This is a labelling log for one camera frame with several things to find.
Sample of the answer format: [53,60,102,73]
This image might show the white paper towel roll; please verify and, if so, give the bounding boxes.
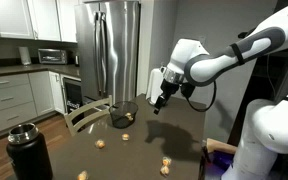
[146,68,165,106]

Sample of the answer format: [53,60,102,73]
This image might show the black arm strap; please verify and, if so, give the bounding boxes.
[230,43,246,66]

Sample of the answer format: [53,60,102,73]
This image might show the silver toaster oven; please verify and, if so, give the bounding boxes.
[37,48,68,65]

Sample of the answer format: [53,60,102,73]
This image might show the black wire mesh basket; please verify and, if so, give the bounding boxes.
[108,100,139,130]

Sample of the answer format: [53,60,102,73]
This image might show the small tan ball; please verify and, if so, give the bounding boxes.
[159,165,171,177]

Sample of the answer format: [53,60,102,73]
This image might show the black looped gripper cable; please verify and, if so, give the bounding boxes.
[183,79,218,113]

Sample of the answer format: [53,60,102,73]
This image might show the light wooden block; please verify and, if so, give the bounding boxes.
[206,138,238,155]

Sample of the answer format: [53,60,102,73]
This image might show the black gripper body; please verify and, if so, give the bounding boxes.
[159,78,182,102]

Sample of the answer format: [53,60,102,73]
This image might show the white upper kitchen cabinets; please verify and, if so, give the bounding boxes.
[0,0,78,44]

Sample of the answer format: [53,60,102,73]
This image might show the black insulated steel bottle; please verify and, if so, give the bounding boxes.
[6,122,54,180]

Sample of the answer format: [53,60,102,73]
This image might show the black undercounter cooler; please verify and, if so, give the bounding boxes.
[61,74,84,116]

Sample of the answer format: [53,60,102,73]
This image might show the dark kitchen countertop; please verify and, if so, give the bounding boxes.
[0,63,82,79]

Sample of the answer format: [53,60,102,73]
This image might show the white kitchen cabinets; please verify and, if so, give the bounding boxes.
[0,70,67,138]
[0,0,78,44]

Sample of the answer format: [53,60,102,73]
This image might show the stainless steel refrigerator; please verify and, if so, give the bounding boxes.
[73,0,141,104]

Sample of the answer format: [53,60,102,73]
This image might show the white lower kitchen cabinets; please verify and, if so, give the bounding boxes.
[0,70,67,138]

